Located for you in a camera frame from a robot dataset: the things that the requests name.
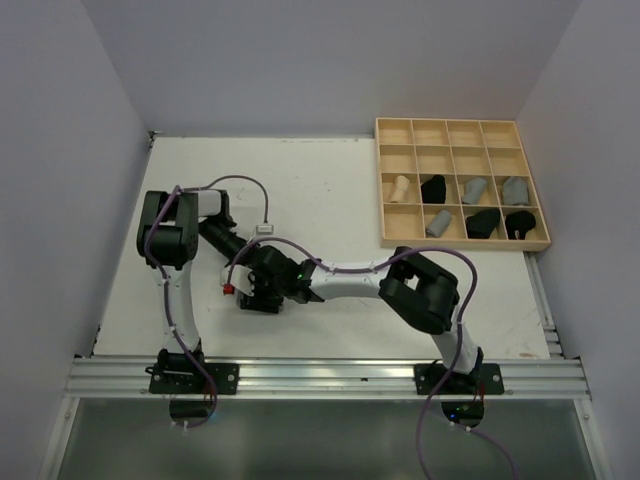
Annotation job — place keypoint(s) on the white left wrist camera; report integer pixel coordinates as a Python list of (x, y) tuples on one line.
[(264, 229)]

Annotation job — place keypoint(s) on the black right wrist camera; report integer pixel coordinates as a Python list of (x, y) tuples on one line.
[(272, 263)]

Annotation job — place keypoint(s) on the grey rolled sock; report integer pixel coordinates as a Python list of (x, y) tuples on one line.
[(439, 224), (515, 192), (473, 190)]

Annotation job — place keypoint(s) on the black rolled sock lower middle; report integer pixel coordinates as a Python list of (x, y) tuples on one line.
[(484, 224)]

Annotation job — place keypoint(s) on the grey rolled sock right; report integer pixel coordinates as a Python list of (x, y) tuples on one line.
[(515, 192)]

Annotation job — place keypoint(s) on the grey rolled sock middle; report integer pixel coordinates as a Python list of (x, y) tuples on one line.
[(473, 190)]

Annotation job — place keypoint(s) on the beige underwear with navy trim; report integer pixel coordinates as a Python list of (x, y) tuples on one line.
[(399, 193)]

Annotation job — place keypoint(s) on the black rolled sock upper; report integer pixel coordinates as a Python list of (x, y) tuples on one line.
[(434, 190)]

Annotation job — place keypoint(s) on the aluminium frame rail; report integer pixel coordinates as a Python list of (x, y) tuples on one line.
[(122, 377)]

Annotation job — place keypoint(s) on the wooden compartment tray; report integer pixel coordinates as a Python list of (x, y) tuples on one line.
[(459, 150)]

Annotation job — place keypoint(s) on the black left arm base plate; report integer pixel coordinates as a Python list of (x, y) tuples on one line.
[(224, 375)]

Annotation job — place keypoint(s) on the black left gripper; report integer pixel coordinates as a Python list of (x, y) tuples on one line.
[(232, 259)]

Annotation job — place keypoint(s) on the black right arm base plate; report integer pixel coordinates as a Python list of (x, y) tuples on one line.
[(457, 378)]

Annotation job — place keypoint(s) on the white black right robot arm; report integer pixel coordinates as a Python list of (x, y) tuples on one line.
[(421, 292)]

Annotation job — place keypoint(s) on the grey rolled sock lower left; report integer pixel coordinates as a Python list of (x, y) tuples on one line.
[(439, 224)]

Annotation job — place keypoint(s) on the black rolled sock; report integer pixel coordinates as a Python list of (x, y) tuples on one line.
[(434, 190), (484, 224), (518, 224)]

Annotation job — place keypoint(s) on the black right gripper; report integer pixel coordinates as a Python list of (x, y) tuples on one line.
[(258, 303)]

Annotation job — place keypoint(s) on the black rolled sock lower right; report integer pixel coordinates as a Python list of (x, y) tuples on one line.
[(518, 224)]

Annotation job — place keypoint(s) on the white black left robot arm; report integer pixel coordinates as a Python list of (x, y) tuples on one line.
[(168, 238)]

